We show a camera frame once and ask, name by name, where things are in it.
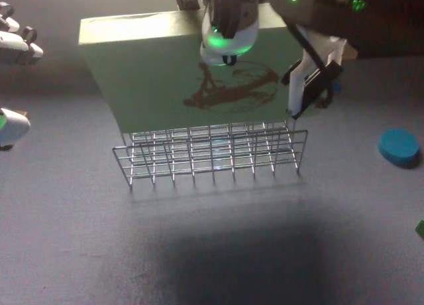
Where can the green block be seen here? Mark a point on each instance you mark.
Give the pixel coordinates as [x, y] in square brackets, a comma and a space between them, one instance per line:
[420, 229]

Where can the blue round disc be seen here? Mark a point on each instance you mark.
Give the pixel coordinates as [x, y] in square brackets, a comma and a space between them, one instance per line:
[399, 147]

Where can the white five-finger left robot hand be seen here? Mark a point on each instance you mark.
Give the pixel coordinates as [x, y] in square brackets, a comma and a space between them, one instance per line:
[16, 46]

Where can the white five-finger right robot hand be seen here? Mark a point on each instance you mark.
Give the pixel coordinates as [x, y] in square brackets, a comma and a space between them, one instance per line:
[298, 6]

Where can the pale green book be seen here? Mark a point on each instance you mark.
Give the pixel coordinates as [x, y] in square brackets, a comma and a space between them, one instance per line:
[149, 79]

